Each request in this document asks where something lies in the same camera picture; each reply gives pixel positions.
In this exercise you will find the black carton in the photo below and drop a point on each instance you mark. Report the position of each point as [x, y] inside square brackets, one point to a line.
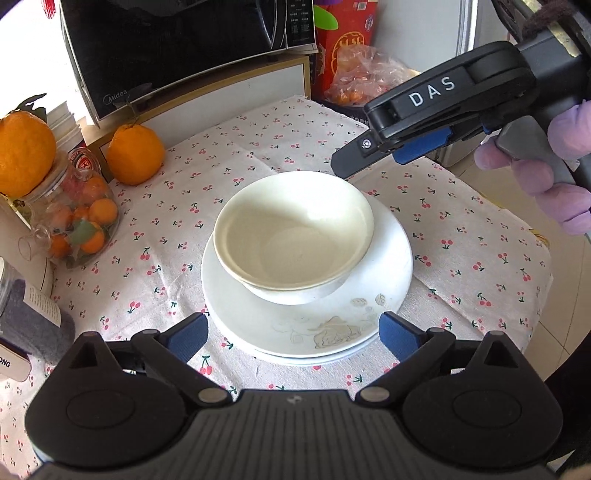
[355, 116]

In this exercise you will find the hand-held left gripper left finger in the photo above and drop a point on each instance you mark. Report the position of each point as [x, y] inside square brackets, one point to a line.
[189, 337]

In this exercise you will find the large orange with leaves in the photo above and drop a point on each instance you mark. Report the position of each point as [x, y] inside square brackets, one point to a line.
[23, 152]

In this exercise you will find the black microwave oven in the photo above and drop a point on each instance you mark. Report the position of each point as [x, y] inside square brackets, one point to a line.
[184, 41]

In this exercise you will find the red label packet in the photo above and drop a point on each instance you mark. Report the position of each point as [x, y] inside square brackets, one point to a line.
[83, 161]

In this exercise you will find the cream air fryer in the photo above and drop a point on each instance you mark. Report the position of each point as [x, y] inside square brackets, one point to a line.
[41, 279]

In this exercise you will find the red gift box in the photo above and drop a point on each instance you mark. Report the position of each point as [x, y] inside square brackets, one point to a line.
[341, 50]

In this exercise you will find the plastic jar with dark contents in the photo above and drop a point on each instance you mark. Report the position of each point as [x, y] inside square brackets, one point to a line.
[32, 318]

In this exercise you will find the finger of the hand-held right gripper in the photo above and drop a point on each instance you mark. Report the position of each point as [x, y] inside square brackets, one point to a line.
[422, 145]
[355, 157]

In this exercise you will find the person's right hand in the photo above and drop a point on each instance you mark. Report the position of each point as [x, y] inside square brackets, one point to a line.
[572, 207]

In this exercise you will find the pile of small oranges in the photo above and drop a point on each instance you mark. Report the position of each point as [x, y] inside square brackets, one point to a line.
[101, 212]

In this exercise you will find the cherry print tablecloth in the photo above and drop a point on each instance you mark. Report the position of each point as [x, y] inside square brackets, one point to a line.
[461, 258]

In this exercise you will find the person's dark clothing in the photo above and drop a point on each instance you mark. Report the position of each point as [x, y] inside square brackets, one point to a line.
[572, 415]

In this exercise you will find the red hanging ornament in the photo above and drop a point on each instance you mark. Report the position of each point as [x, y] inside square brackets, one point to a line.
[51, 7]

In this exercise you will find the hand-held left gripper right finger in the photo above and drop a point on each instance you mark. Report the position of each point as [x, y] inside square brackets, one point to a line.
[399, 337]

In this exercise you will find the plastic bag of oranges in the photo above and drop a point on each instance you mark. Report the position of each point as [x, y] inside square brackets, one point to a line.
[364, 74]

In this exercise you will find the glass jar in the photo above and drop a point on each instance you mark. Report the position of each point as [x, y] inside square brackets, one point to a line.
[60, 194]

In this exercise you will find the white floral plate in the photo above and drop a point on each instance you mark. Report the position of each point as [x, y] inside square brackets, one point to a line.
[374, 277]

